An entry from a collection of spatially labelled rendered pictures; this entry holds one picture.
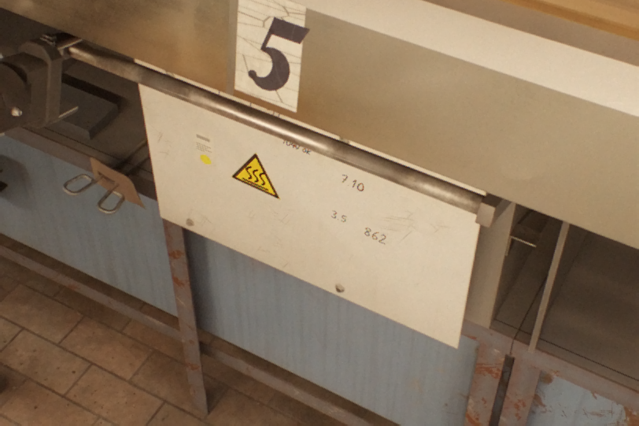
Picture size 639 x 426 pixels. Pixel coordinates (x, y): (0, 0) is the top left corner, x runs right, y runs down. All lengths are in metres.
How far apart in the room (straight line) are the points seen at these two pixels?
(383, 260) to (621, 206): 0.61
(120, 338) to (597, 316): 1.48
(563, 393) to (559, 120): 1.00
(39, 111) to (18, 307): 1.69
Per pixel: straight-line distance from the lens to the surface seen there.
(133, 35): 1.27
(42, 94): 1.36
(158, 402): 2.73
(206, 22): 1.19
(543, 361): 1.81
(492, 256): 1.65
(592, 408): 1.96
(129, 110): 2.22
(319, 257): 1.67
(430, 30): 1.05
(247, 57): 1.18
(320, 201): 1.56
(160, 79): 1.42
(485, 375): 1.92
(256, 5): 1.14
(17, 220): 2.68
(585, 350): 1.81
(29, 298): 3.02
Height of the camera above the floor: 2.28
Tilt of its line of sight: 46 degrees down
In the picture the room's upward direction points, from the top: straight up
